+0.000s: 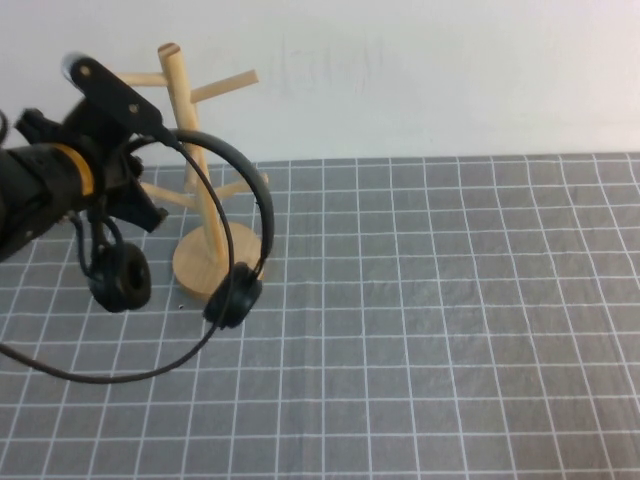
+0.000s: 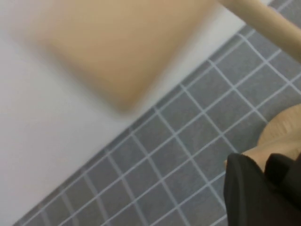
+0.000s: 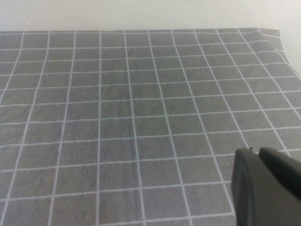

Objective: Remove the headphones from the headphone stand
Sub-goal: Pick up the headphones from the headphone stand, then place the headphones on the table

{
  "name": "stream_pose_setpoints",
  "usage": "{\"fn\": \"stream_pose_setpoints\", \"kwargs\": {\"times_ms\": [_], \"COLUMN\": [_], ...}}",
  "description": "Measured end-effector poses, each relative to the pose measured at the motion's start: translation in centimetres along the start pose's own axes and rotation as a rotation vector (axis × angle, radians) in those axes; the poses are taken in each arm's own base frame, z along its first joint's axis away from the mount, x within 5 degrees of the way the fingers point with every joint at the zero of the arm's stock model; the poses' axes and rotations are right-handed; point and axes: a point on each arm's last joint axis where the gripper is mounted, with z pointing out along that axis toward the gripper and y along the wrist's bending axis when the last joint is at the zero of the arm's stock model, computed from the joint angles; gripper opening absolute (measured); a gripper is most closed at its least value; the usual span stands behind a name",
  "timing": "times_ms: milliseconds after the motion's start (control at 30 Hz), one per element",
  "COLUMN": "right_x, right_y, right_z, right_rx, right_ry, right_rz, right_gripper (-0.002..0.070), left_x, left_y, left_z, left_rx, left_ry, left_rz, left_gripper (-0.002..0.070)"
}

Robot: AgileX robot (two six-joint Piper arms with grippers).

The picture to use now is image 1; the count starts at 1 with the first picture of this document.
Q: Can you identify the wooden branch headphone stand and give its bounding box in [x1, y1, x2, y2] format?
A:
[117, 43, 266, 301]

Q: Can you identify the long black camera cable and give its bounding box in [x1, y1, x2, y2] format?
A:
[0, 127, 236, 385]

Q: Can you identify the black over-ear headphones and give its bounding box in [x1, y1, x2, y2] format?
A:
[87, 128, 275, 331]

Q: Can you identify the grey white-checked tablecloth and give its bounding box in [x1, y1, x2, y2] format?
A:
[0, 152, 640, 480]

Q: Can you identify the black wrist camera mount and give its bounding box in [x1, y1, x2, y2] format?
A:
[60, 51, 165, 141]

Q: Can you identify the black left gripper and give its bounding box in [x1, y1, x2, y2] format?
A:
[60, 98, 170, 235]

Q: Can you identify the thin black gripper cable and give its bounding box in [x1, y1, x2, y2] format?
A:
[69, 209, 99, 279]

